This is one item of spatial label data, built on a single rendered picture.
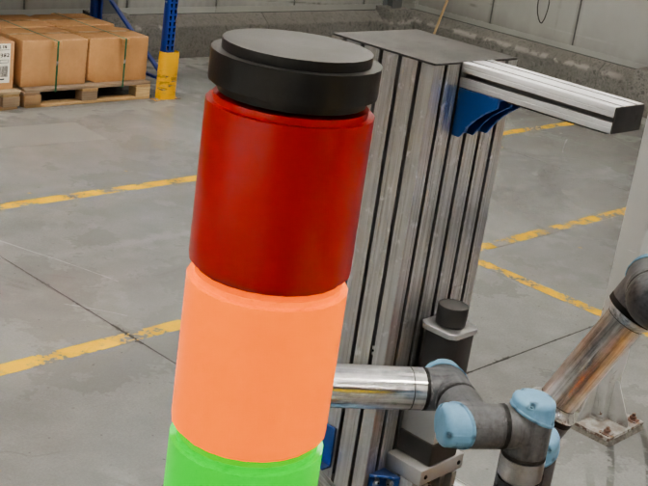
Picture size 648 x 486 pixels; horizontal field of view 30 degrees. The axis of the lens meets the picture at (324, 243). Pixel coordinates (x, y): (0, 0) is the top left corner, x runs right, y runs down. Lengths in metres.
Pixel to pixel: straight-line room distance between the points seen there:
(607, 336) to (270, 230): 2.26
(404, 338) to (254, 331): 1.95
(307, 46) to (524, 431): 1.69
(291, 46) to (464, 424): 1.65
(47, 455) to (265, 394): 4.39
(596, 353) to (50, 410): 2.93
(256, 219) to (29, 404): 4.76
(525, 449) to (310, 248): 1.70
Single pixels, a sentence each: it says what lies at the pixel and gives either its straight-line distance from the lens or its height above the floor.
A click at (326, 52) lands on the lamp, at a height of 2.34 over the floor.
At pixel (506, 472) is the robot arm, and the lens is 2.06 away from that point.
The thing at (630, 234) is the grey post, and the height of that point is 0.90.
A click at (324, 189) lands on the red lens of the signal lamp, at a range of 0.34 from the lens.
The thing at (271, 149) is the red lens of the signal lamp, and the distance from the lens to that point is 0.33.
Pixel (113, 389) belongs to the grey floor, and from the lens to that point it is 5.25.
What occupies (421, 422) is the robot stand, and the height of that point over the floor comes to 1.33.
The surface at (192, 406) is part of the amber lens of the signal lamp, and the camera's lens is 0.37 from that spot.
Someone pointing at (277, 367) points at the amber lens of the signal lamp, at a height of 2.25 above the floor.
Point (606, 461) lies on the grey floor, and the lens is 5.35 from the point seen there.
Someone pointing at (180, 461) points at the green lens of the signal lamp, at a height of 2.21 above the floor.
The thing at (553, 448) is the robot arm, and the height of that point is 1.25.
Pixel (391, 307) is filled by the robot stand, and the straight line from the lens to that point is 2.24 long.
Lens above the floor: 2.40
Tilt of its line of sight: 19 degrees down
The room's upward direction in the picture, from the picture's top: 8 degrees clockwise
